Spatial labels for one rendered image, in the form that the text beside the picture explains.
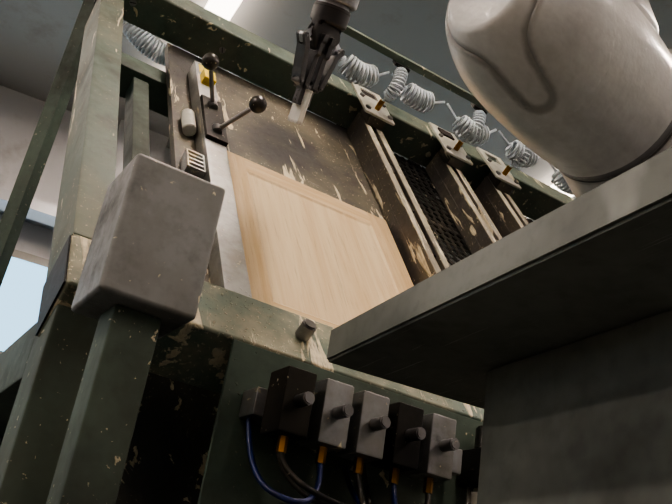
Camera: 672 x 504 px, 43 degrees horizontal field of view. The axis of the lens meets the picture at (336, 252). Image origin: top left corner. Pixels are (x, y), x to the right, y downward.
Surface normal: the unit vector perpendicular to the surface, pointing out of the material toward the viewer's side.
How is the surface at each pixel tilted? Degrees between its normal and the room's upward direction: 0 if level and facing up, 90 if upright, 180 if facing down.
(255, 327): 55
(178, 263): 90
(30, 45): 180
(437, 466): 90
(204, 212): 90
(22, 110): 90
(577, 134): 169
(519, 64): 156
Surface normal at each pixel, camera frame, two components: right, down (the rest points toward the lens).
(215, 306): 0.52, -0.75
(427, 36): -0.15, 0.90
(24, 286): 0.45, -0.32
